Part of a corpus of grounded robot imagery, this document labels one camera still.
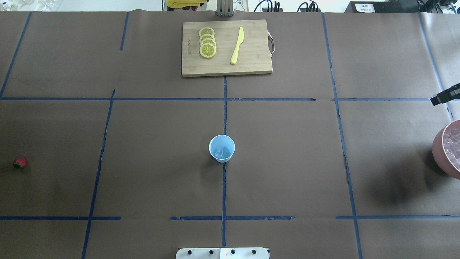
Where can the light blue cup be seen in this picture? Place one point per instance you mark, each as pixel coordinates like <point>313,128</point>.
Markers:
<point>218,141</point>

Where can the ice cube in cup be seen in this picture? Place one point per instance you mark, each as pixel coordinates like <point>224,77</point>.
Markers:
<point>222,153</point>

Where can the pink bowl with ice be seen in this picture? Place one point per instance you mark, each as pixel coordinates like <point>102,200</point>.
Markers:
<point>445,149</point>

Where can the wooden cutting board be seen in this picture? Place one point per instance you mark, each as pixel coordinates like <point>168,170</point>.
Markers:
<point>254,53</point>

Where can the lemon slice front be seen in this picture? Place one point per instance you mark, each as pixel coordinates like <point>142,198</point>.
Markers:
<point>207,50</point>

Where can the yellow plastic knife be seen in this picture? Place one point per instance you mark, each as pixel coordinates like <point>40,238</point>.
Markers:
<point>240,40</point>

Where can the lemon slice top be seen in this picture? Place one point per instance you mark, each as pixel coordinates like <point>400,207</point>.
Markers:
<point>206,31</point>

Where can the yellow cloth bag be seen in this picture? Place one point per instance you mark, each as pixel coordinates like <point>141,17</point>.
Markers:
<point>185,4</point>

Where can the black box with label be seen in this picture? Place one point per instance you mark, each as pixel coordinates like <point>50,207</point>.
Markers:
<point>390,6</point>

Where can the red strawberry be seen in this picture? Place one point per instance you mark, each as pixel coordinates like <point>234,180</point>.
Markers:
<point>20,163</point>

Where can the aluminium frame post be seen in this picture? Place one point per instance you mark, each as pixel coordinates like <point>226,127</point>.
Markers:
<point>224,8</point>

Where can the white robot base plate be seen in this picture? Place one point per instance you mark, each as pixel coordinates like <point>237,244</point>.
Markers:
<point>224,253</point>

